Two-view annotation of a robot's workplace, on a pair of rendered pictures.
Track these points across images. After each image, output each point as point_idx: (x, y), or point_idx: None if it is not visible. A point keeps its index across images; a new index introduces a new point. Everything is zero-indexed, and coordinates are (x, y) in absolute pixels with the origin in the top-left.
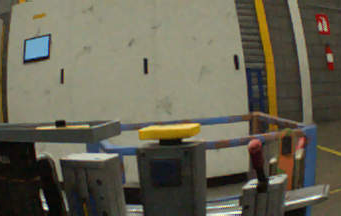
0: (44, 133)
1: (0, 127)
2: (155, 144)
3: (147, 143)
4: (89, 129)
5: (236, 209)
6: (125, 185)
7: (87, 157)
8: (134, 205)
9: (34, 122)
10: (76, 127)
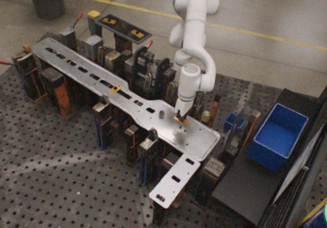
0: (117, 17)
1: (120, 33)
2: (96, 17)
3: (95, 19)
4: (109, 12)
5: (61, 50)
6: (60, 76)
7: (95, 37)
8: (67, 71)
9: (110, 28)
10: (107, 18)
